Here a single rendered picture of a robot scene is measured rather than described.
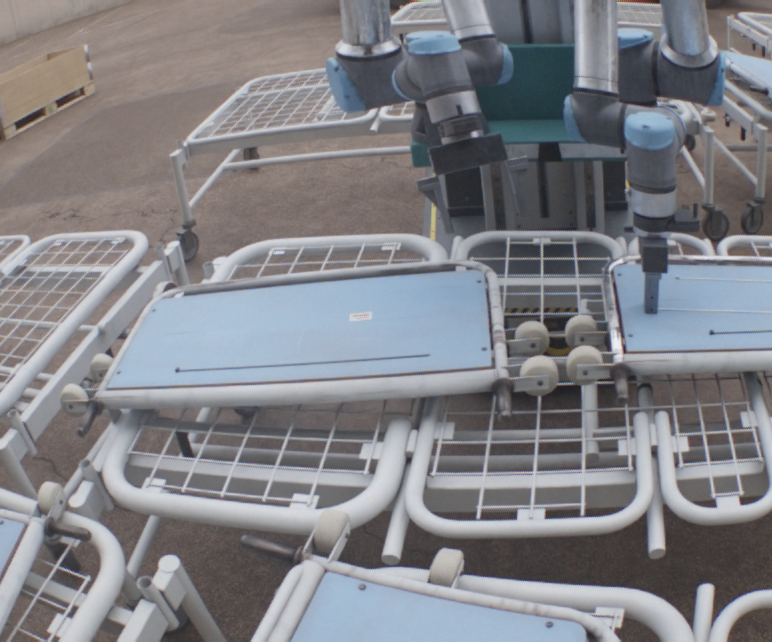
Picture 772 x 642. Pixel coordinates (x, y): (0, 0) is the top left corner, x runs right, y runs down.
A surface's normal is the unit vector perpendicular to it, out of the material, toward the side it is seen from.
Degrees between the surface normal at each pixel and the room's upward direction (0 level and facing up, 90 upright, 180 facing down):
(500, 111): 90
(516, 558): 0
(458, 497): 90
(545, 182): 90
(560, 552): 0
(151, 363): 3
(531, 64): 90
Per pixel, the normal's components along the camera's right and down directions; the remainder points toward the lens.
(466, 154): -0.01, 0.16
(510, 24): -0.07, 0.55
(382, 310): -0.13, -0.86
